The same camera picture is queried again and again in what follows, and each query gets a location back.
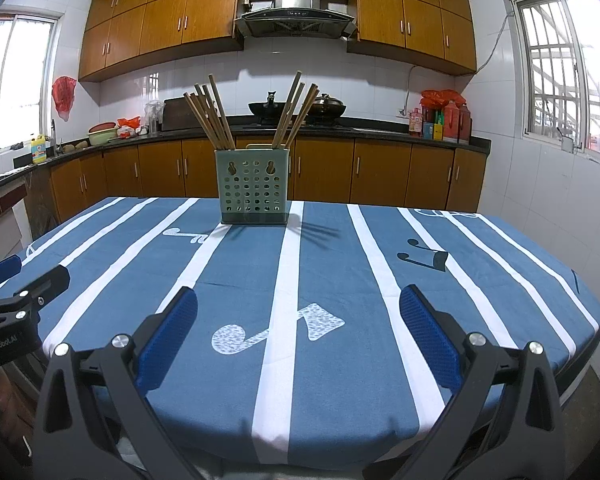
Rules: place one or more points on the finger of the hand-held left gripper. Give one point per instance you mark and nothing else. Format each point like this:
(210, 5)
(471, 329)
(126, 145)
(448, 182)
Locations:
(45, 285)
(0, 271)

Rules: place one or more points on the red hanging plastic bag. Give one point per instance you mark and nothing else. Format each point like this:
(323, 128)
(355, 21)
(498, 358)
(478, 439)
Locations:
(64, 95)

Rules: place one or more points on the red and white plastic bag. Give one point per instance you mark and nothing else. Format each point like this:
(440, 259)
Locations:
(130, 127)

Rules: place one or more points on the barred window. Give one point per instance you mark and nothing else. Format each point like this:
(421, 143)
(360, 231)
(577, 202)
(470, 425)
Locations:
(555, 70)

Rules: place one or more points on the metal faucet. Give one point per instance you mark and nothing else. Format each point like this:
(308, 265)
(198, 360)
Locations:
(54, 137)

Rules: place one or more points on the green basin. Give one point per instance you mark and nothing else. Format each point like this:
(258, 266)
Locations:
(102, 135)

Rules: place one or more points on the black kitchen countertop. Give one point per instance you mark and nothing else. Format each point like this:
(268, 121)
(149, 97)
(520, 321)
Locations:
(380, 131)

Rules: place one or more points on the group of condiment bottles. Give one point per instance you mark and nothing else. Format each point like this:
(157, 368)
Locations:
(445, 125)

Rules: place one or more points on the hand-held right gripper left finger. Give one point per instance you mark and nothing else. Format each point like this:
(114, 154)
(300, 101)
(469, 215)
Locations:
(167, 340)

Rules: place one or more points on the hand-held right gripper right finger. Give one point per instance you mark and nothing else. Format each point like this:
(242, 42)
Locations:
(430, 340)

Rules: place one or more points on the blue white striped tablecloth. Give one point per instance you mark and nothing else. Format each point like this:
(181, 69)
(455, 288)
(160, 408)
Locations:
(330, 270)

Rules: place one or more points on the dark cutting board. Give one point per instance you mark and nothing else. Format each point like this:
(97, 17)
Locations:
(177, 115)

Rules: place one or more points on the sliding glass window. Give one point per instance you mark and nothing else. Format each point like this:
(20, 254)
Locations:
(15, 80)

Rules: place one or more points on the lidded cooking pot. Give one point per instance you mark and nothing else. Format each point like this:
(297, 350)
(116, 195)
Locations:
(330, 106)

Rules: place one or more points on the clear plastic bag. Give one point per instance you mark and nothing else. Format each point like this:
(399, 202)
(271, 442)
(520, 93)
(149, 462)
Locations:
(154, 115)

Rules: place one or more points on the black wok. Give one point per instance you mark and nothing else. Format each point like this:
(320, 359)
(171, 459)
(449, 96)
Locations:
(265, 107)

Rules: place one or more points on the bundle of wooden chopsticks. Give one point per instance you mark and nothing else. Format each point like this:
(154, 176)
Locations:
(212, 127)

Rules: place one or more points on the gas stove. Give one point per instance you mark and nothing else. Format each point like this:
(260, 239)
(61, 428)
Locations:
(325, 121)

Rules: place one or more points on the green perforated utensil holder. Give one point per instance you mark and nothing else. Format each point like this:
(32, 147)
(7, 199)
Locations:
(252, 185)

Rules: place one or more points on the wooden wall cabinet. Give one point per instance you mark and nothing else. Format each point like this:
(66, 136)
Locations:
(415, 15)
(160, 15)

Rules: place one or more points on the steel range hood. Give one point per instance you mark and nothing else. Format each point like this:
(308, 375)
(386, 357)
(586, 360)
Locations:
(295, 10)

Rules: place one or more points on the wooden base cabinets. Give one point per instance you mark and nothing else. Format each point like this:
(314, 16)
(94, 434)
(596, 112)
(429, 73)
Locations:
(380, 170)

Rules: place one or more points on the yellow detergent bottle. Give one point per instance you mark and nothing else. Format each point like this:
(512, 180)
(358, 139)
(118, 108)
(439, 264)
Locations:
(39, 151)

